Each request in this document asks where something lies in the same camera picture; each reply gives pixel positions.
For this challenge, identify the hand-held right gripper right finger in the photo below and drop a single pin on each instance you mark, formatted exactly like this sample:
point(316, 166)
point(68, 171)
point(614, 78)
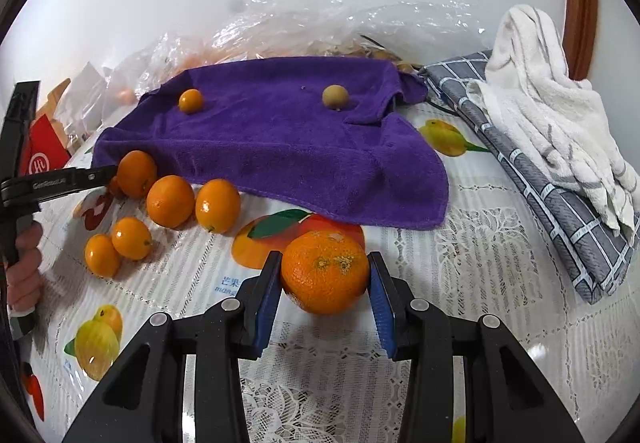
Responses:
point(382, 318)

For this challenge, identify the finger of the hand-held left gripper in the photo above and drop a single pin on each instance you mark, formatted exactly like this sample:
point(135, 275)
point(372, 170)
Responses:
point(92, 177)

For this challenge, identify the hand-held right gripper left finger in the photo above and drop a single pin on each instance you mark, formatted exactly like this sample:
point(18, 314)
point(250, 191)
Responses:
point(267, 313)

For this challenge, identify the small orange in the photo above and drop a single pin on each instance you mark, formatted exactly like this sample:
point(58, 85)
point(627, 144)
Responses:
point(217, 205)
point(170, 201)
point(137, 173)

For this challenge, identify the large mandarin orange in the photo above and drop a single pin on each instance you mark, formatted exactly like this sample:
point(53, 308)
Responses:
point(325, 273)

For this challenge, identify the orange kumquat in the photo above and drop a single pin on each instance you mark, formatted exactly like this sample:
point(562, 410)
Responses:
point(190, 101)
point(102, 255)
point(131, 238)

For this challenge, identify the person's left hand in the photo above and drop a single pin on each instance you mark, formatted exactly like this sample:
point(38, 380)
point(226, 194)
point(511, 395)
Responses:
point(25, 278)

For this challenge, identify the red paper bag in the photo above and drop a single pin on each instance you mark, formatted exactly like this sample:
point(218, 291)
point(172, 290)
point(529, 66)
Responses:
point(45, 148)

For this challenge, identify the white plastic bag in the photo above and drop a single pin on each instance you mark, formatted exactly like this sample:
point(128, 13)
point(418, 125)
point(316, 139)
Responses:
point(87, 88)

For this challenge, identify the printed plastic tablecloth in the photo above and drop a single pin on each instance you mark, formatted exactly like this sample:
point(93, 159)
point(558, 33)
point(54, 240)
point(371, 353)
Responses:
point(475, 273)

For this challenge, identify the clear plastic bag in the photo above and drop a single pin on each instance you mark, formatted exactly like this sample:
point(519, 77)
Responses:
point(325, 8)
point(150, 63)

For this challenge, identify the purple towel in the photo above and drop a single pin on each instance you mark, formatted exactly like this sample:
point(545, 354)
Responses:
point(275, 148)

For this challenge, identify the grey checked cloth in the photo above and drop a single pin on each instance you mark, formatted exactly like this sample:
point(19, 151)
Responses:
point(560, 208)

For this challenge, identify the tan longan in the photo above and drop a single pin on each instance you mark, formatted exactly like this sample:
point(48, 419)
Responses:
point(335, 97)

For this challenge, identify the white striped towel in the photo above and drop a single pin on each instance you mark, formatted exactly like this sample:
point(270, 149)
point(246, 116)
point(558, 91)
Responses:
point(545, 108)

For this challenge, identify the pile of longans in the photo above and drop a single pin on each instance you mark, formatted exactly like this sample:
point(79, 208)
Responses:
point(350, 50)

